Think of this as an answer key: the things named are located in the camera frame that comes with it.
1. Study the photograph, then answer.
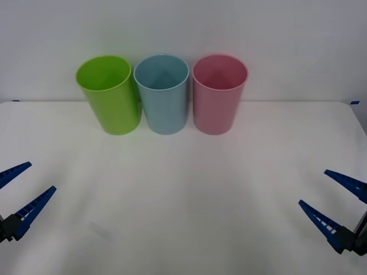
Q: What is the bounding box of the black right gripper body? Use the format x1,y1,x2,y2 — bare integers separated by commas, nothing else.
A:
352,211,367,256

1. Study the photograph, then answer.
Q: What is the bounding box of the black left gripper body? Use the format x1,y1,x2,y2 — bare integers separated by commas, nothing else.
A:
0,215,13,245

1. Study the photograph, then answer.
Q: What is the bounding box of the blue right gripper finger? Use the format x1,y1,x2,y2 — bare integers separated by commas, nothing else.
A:
298,199,357,254
323,169,367,205

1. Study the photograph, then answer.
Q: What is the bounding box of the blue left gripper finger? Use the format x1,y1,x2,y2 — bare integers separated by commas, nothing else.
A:
0,162,33,190
3,186,57,241

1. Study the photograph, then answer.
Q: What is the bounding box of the green plastic bin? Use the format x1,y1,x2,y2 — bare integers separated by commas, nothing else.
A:
75,54,142,136

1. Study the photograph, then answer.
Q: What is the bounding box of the pink plastic bin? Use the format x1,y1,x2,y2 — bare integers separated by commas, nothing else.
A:
192,54,249,136

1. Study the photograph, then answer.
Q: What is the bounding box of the pale blue plastic bin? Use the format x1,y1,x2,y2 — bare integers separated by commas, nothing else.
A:
132,54,190,135

